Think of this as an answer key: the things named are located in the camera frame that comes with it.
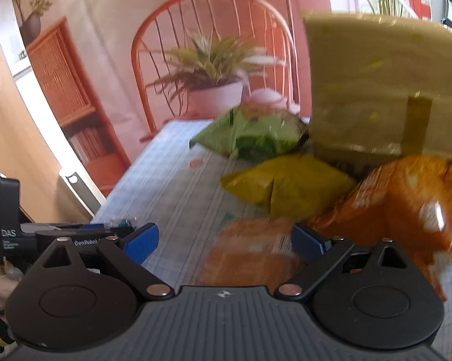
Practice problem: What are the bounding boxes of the person left hand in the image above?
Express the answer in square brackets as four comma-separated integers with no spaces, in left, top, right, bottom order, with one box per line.
[0,261,23,312]

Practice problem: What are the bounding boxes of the yellow chip bag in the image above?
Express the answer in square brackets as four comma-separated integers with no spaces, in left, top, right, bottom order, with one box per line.
[221,154,356,221]

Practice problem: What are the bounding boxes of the orange bread loaf package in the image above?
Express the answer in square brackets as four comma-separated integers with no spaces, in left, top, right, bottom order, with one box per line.
[195,218,306,292]

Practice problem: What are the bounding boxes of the checkered tablecloth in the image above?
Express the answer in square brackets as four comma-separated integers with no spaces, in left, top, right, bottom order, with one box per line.
[91,117,452,361]

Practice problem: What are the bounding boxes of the upper orange chip bag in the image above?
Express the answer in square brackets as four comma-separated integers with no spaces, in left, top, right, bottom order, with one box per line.
[306,155,452,301]

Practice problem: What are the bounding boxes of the green chip bag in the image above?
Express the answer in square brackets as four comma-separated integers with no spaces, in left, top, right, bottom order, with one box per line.
[189,105,309,161]

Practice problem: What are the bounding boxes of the brown cardboard box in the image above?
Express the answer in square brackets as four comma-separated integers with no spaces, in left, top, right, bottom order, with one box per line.
[304,13,452,172]

